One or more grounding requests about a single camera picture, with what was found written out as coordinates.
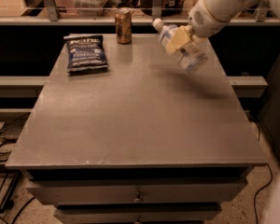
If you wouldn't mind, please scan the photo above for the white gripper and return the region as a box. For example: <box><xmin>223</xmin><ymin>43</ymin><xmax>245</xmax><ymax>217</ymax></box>
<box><xmin>165</xmin><ymin>0</ymin><xmax>231</xmax><ymax>55</ymax></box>

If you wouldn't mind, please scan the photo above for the blue plastic water bottle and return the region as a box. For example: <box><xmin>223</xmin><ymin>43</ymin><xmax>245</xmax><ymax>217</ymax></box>
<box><xmin>152</xmin><ymin>18</ymin><xmax>207</xmax><ymax>73</ymax></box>

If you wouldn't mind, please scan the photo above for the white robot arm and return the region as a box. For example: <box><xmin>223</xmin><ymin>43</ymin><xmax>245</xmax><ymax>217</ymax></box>
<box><xmin>165</xmin><ymin>0</ymin><xmax>280</xmax><ymax>54</ymax></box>

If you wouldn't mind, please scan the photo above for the orange soda can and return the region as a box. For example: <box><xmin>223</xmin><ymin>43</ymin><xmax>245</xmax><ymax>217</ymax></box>
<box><xmin>115</xmin><ymin>7</ymin><xmax>132</xmax><ymax>44</ymax></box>

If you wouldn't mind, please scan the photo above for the blue chip bag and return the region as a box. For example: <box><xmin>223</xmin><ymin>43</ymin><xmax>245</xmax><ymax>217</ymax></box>
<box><xmin>64</xmin><ymin>35</ymin><xmax>108</xmax><ymax>73</ymax></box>

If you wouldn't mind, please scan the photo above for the grey drawer cabinet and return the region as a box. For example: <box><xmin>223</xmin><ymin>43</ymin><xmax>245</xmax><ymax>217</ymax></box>
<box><xmin>7</xmin><ymin>35</ymin><xmax>267</xmax><ymax>224</ymax></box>

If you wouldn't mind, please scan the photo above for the round drawer knob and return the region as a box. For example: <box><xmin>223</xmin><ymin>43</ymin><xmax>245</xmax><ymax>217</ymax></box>
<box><xmin>133</xmin><ymin>192</ymin><xmax>143</xmax><ymax>203</ymax></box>

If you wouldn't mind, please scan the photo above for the dark box on floor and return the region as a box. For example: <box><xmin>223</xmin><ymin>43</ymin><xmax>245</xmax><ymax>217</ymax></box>
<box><xmin>0</xmin><ymin>120</ymin><xmax>25</xmax><ymax>142</ymax></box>

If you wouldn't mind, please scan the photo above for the grey metal shelf rail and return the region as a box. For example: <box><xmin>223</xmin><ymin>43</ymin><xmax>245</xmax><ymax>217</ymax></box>
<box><xmin>0</xmin><ymin>0</ymin><xmax>280</xmax><ymax>27</ymax></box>

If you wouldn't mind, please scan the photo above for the black cable right floor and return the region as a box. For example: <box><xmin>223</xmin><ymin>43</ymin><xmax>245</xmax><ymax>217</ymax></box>
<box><xmin>252</xmin><ymin>163</ymin><xmax>273</xmax><ymax>224</ymax></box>

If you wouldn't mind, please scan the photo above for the black cables left floor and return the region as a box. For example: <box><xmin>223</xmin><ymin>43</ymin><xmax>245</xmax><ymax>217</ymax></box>
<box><xmin>0</xmin><ymin>113</ymin><xmax>35</xmax><ymax>224</ymax></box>

